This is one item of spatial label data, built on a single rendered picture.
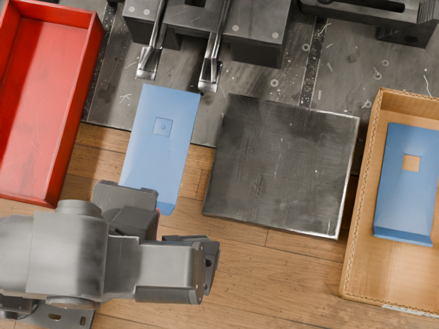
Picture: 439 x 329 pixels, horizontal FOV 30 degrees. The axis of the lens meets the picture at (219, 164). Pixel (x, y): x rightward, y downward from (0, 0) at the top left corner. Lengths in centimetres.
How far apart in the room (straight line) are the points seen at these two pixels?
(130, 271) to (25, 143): 41
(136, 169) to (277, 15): 26
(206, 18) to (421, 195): 34
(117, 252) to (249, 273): 32
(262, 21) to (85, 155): 28
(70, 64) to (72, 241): 47
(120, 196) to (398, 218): 37
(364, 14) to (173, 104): 26
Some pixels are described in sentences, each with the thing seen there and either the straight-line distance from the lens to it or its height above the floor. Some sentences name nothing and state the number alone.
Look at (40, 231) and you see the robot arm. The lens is 68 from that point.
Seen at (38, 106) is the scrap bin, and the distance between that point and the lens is 110.
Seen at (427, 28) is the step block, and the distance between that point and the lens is 106.
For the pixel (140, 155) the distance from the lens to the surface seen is 96.
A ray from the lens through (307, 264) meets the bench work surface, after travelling 102.
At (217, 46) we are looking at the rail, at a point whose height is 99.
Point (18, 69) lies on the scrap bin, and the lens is 112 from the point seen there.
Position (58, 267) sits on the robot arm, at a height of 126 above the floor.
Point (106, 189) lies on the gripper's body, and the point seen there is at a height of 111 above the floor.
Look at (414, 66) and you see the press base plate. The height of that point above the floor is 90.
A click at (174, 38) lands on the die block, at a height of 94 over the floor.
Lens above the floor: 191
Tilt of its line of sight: 75 degrees down
